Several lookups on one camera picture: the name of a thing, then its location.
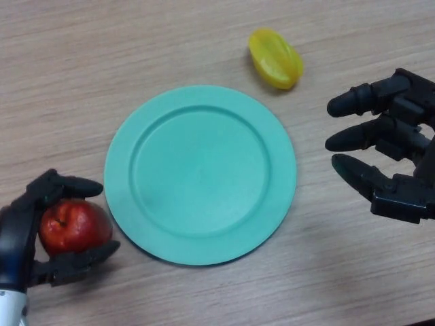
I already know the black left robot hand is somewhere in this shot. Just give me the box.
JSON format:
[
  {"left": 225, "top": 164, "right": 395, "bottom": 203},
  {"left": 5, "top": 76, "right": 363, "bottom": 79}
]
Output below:
[{"left": 0, "top": 168, "right": 122, "bottom": 293}]

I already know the yellow starfruit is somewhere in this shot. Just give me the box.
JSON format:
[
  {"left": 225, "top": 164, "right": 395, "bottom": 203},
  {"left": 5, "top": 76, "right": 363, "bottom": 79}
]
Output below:
[{"left": 247, "top": 28, "right": 305, "bottom": 90}]

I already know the green round plate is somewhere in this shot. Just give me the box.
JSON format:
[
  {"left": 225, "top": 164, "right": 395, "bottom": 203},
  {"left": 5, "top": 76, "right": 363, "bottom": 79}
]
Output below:
[{"left": 103, "top": 84, "right": 298, "bottom": 266}]

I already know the red apple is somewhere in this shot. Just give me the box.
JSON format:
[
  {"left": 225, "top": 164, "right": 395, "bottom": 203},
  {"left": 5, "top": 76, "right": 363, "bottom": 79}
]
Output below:
[{"left": 39, "top": 199, "right": 114, "bottom": 256}]

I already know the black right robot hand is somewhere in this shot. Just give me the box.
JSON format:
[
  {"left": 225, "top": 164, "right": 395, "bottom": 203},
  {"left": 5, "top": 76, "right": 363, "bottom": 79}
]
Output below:
[{"left": 325, "top": 67, "right": 435, "bottom": 225}]

